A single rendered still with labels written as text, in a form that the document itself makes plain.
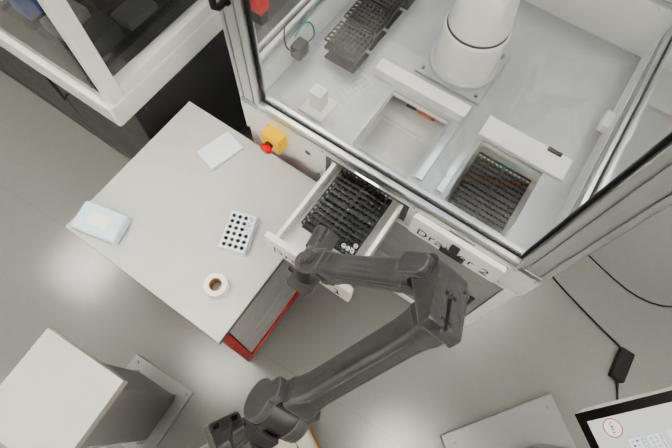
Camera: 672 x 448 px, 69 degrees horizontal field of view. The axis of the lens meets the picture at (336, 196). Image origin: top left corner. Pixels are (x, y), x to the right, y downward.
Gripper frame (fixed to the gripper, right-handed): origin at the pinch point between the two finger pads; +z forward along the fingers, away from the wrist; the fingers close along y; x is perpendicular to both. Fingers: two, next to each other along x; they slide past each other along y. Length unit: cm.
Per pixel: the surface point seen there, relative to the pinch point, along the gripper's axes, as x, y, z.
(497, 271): -41, 32, -1
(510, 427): -89, 14, 85
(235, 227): 30.2, 2.8, 11.4
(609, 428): -77, 10, -12
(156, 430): 28, -68, 88
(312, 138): 22.5, 33.3, -8.1
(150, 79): 83, 25, 3
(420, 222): -16.4, 31.9, -1.7
